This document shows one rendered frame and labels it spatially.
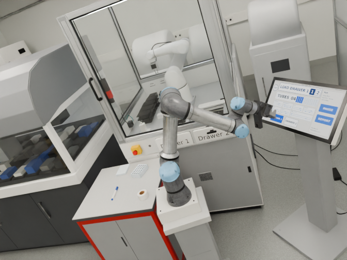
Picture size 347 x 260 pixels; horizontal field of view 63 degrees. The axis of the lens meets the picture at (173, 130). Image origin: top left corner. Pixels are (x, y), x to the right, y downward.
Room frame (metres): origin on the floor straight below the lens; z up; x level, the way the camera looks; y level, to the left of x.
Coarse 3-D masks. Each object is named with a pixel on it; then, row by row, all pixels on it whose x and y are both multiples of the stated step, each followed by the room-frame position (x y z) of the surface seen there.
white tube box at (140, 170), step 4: (140, 164) 1.97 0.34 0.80; (144, 164) 1.95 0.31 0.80; (136, 168) 1.94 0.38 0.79; (140, 168) 1.92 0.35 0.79; (144, 168) 1.89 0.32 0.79; (132, 172) 1.90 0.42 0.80; (136, 172) 1.87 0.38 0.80; (140, 172) 1.85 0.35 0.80; (144, 172) 1.88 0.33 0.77; (132, 176) 1.88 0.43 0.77; (136, 176) 1.85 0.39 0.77; (140, 176) 1.84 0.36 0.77
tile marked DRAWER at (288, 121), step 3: (288, 117) 1.47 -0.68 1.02; (285, 120) 1.48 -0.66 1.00; (288, 120) 1.46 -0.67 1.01; (291, 120) 1.44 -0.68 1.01; (294, 120) 1.42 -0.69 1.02; (297, 120) 1.40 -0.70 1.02; (285, 123) 1.46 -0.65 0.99; (288, 123) 1.45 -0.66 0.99; (291, 123) 1.43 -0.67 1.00; (294, 123) 1.41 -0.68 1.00; (297, 123) 1.39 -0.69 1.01; (294, 126) 1.40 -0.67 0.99
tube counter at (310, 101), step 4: (292, 96) 1.52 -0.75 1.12; (296, 96) 1.49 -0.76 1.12; (300, 96) 1.47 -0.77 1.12; (292, 100) 1.50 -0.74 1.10; (296, 100) 1.48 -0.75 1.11; (300, 100) 1.46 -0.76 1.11; (304, 100) 1.43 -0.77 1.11; (308, 100) 1.41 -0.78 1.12; (312, 100) 1.39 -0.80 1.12; (316, 100) 1.37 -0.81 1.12; (304, 104) 1.42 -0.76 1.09; (308, 104) 1.40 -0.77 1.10; (312, 104) 1.37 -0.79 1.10; (316, 104) 1.35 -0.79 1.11
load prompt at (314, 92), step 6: (282, 84) 1.63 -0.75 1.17; (288, 84) 1.59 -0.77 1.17; (282, 90) 1.60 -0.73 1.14; (288, 90) 1.56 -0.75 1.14; (294, 90) 1.53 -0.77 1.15; (300, 90) 1.49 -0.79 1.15; (306, 90) 1.45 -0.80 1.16; (312, 90) 1.42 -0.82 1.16; (318, 90) 1.39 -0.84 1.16; (318, 96) 1.37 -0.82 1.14
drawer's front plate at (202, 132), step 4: (204, 128) 1.90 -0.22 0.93; (208, 128) 1.88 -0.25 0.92; (212, 128) 1.87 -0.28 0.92; (216, 128) 1.86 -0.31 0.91; (196, 132) 1.91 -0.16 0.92; (200, 132) 1.90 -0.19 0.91; (204, 132) 1.89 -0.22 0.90; (216, 132) 1.86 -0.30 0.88; (220, 132) 1.86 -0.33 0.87; (224, 132) 1.85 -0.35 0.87; (228, 132) 1.84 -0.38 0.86; (196, 136) 1.92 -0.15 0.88; (208, 136) 1.89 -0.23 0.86; (216, 136) 1.87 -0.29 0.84; (220, 136) 1.86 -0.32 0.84; (224, 136) 1.85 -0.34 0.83; (228, 136) 1.84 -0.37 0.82; (196, 140) 1.92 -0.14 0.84; (200, 140) 1.91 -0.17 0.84; (204, 140) 1.90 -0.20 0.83; (208, 140) 1.89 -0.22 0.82
